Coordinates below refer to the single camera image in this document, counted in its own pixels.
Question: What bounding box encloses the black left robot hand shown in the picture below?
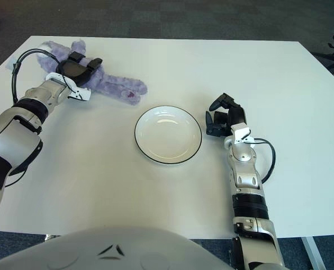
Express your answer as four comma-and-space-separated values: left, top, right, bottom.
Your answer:
55, 52, 103, 88

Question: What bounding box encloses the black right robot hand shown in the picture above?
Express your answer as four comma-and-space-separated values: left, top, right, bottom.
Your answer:
205, 92, 246, 137

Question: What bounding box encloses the pale blue cable tag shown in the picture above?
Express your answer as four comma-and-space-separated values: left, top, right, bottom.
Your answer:
5, 57, 19, 71

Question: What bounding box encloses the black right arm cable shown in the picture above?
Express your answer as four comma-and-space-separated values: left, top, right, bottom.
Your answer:
251, 138, 277, 183

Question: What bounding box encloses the grey metal table leg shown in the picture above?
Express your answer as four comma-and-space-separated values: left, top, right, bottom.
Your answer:
300, 237, 325, 270

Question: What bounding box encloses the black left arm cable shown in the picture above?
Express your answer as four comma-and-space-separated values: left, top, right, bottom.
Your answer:
11, 49, 61, 104

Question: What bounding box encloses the silver robot torso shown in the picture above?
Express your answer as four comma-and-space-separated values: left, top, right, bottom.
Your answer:
0, 226, 232, 270

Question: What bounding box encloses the white plate with black rim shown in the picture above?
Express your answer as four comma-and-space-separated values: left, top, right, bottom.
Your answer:
134, 105, 203, 165

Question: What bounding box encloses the purple plush bear doll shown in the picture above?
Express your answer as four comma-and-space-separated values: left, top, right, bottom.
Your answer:
36, 40, 148, 107

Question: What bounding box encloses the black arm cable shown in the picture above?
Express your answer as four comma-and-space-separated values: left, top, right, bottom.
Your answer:
251, 138, 277, 183
11, 49, 61, 104

